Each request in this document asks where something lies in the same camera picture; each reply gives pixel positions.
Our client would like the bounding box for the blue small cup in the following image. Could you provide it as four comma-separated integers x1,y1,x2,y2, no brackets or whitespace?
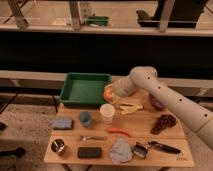
79,111,92,127

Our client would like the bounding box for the black handled tool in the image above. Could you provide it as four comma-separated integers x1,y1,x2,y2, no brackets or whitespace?
148,141,181,154

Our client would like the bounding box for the white paper cup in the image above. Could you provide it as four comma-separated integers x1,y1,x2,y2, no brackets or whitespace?
100,104,116,123

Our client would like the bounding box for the purple eggplant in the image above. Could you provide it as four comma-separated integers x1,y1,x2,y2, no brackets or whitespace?
149,94,165,111

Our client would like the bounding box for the blue sponge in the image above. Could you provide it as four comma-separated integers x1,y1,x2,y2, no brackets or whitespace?
52,118,73,130

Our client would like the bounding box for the small metal tin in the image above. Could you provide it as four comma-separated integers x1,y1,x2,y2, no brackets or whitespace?
133,142,148,159

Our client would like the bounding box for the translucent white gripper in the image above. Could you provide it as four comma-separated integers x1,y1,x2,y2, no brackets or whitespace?
113,77,137,97

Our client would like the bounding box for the red yellow apple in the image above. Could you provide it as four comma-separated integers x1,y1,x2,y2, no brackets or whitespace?
103,86,115,102

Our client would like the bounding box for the peeled banana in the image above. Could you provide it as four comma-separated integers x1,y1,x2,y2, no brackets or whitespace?
120,104,143,115

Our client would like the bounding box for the grey blue crumpled cloth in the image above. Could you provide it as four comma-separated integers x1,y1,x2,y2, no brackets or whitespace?
109,138,133,165

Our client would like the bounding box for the green plastic tray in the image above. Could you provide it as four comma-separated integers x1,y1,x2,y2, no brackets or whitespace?
60,73,111,107

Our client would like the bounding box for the dark red grape bunch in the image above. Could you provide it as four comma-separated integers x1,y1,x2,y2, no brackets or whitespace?
151,114,177,135

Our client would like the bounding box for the steel cup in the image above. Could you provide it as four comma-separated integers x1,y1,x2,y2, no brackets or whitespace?
51,139,65,155

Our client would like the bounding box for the black rectangular block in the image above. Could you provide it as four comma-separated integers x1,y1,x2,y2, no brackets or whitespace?
78,147,102,158

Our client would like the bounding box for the green box on shelf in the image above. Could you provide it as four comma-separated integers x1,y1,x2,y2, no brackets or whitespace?
86,16,109,26

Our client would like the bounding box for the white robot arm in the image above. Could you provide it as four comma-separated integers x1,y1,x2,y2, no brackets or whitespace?
113,66,213,150

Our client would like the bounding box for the silver fork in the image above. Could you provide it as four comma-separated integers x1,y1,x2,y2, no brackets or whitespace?
79,136,106,141

